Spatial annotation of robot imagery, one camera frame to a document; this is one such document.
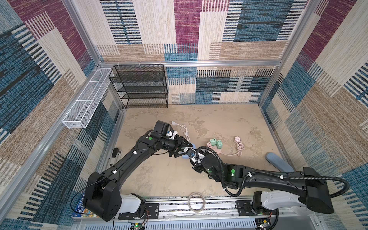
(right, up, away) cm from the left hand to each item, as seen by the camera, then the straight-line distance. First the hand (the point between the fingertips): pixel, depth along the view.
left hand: (191, 148), depth 74 cm
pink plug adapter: (+12, -1, +15) cm, 19 cm away
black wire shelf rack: (-37, +40, +37) cm, 65 cm away
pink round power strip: (+17, -5, +18) cm, 25 cm away
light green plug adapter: (+15, +1, +18) cm, 23 cm away
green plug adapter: (+18, -1, +16) cm, 24 cm away
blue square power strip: (+3, -3, +21) cm, 21 cm away
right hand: (+2, -2, +1) cm, 3 cm away
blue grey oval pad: (+53, -11, +12) cm, 55 cm away
